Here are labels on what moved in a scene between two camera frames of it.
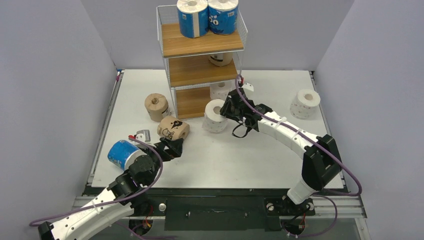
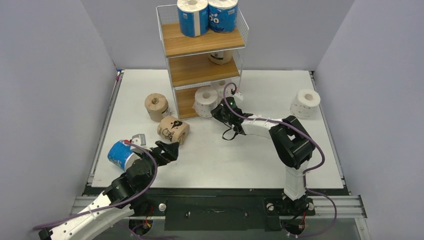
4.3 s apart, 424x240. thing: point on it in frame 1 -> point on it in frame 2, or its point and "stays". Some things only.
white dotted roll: [214, 121] -> [206, 99]
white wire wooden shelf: [192, 65] stays
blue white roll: [222, 16] stays
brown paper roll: [221, 59] stays
